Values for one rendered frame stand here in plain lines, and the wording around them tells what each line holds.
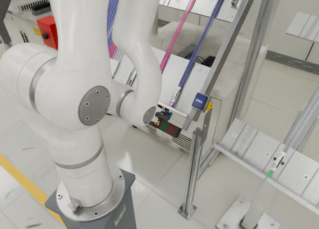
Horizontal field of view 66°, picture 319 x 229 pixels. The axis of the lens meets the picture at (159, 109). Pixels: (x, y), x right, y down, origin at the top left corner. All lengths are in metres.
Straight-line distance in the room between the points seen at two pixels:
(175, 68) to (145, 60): 0.43
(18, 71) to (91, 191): 0.33
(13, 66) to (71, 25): 0.13
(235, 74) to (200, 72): 0.45
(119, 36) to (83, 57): 0.18
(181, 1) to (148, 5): 0.52
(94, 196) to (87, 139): 0.20
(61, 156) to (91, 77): 0.21
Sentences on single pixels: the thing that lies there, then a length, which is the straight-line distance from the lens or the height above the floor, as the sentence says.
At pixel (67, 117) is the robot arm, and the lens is 0.41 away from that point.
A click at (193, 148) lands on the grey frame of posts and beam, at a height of 0.55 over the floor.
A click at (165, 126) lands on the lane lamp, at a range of 0.94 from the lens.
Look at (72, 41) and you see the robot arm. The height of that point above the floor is 1.16.
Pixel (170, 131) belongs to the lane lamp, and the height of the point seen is 0.65.
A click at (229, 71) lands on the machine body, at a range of 1.37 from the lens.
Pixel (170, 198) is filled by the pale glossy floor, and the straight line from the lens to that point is 1.51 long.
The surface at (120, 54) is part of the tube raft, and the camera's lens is 1.10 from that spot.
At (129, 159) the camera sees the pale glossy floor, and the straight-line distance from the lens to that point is 1.67.
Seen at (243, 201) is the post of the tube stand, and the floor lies 0.01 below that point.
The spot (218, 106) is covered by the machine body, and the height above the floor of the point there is 0.55.
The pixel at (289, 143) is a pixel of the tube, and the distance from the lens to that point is 0.78.
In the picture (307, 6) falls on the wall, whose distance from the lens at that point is 2.66.
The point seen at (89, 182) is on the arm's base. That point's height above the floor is 0.82.
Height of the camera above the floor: 1.33
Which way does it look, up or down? 42 degrees down
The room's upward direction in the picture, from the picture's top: straight up
